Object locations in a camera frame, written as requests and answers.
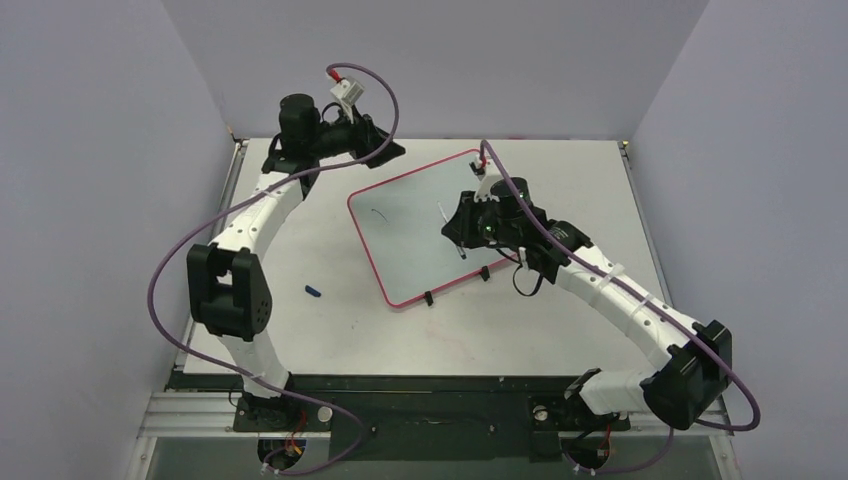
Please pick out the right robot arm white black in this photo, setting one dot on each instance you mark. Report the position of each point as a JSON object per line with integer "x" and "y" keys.
{"x": 685, "y": 377}

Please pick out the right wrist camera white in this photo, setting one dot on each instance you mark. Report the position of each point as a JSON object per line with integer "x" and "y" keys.
{"x": 488, "y": 174}

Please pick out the white blue whiteboard marker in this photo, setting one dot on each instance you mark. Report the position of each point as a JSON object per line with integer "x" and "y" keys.
{"x": 461, "y": 252}

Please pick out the pink framed whiteboard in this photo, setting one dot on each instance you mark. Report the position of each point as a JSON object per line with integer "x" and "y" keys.
{"x": 399, "y": 226}

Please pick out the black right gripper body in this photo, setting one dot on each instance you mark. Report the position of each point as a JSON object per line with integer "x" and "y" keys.
{"x": 464, "y": 225}

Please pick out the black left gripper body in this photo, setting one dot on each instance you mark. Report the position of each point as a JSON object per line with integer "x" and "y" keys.
{"x": 345, "y": 137}

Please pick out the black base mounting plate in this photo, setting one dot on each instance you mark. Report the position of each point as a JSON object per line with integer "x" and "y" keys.
{"x": 415, "y": 418}

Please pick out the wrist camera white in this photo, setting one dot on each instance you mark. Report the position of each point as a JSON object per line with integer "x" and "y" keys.
{"x": 488, "y": 174}
{"x": 347, "y": 92}

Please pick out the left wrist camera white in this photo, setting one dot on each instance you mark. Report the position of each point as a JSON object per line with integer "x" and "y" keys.
{"x": 347, "y": 92}

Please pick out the aluminium extrusion rail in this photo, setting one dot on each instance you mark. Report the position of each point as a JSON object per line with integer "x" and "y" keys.
{"x": 205, "y": 415}

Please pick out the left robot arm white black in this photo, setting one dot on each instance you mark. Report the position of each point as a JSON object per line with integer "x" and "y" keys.
{"x": 228, "y": 290}

